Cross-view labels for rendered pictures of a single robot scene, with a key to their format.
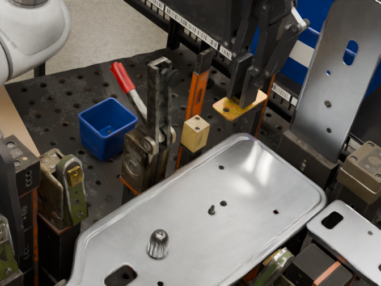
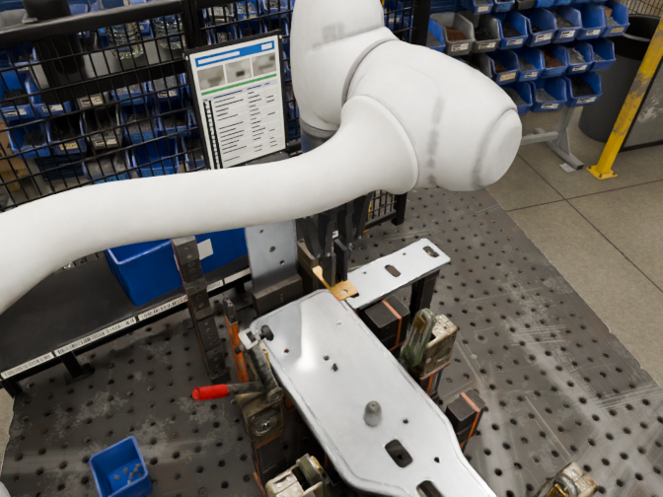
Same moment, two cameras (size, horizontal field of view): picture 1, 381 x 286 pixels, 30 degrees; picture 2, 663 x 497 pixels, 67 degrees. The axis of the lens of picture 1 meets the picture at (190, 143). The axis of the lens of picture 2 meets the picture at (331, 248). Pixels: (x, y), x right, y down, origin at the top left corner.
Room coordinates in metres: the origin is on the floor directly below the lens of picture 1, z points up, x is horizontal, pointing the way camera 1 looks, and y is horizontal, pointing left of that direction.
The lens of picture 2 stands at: (0.58, 0.48, 1.85)
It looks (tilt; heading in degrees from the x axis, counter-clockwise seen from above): 43 degrees down; 290
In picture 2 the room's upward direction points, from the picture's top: straight up
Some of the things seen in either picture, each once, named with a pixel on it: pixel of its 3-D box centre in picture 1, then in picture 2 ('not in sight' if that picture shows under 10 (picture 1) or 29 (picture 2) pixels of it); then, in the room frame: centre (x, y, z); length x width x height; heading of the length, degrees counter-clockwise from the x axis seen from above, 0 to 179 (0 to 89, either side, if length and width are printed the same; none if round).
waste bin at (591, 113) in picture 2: not in sight; (626, 81); (-0.15, -3.29, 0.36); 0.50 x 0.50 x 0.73
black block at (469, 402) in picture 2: not in sight; (453, 440); (0.52, -0.08, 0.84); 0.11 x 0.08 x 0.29; 53
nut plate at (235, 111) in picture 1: (240, 99); (334, 278); (0.78, -0.06, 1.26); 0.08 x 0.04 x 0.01; 143
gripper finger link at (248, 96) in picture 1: (251, 85); (340, 260); (0.77, -0.07, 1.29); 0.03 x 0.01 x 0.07; 143
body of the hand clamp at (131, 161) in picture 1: (139, 200); (265, 442); (0.87, 0.07, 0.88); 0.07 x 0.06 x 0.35; 53
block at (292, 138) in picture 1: (292, 198); (280, 324); (0.98, -0.23, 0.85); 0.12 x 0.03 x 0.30; 53
